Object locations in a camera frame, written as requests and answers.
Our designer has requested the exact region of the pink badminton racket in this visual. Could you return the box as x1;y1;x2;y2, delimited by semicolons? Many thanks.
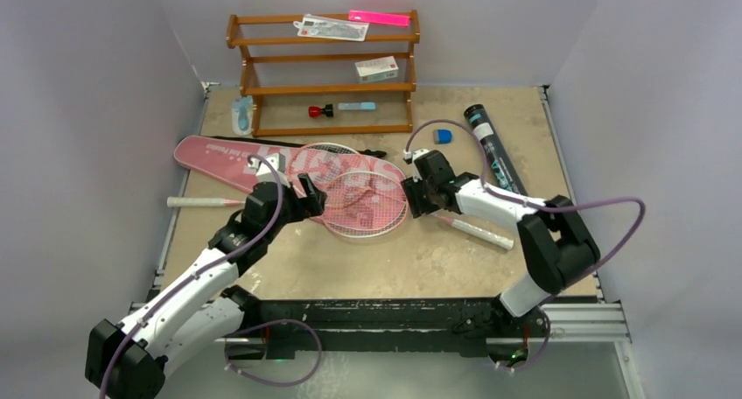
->
318;171;516;251
166;143;372;210

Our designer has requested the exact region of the black shuttlecock tube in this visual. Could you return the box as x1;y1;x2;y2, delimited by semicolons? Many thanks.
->
463;104;528;196

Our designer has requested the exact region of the pink racket cover bag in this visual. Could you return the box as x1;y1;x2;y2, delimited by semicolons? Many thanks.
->
173;136;406;215

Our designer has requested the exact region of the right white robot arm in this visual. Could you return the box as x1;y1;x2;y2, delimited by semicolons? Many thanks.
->
402;149;600;335

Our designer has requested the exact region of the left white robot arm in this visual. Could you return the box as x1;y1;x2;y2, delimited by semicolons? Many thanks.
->
85;173;327;398

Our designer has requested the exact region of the blue grey eraser block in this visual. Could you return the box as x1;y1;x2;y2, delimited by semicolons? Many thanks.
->
432;129;452;144

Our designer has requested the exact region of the light blue glue stick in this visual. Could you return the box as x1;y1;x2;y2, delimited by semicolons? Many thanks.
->
337;101;376;111

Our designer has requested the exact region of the light blue packaged item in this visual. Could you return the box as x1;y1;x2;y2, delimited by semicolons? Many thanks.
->
231;95;254;137

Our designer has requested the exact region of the white red small box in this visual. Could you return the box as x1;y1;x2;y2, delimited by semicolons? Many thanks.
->
354;56;399;84

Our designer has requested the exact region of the pink flat ruler package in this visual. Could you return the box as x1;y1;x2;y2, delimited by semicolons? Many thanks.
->
348;10;410;27

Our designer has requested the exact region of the clear plastic blister package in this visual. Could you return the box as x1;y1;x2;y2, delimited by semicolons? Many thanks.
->
293;14;370;42

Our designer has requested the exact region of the wooden three-tier shelf rack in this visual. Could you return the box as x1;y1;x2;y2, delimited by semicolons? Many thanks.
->
225;10;421;137

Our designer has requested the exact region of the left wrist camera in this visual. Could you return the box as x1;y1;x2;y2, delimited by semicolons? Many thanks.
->
246;153;290;186

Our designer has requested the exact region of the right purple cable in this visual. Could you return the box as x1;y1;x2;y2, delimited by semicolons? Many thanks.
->
404;120;647;375

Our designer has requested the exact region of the purple cable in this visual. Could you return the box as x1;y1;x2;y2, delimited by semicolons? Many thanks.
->
98;155;324;399
404;120;647;375

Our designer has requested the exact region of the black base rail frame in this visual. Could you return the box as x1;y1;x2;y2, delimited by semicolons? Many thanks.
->
118;294;630;363

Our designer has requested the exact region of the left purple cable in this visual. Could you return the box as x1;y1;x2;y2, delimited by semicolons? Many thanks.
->
98;155;324;399

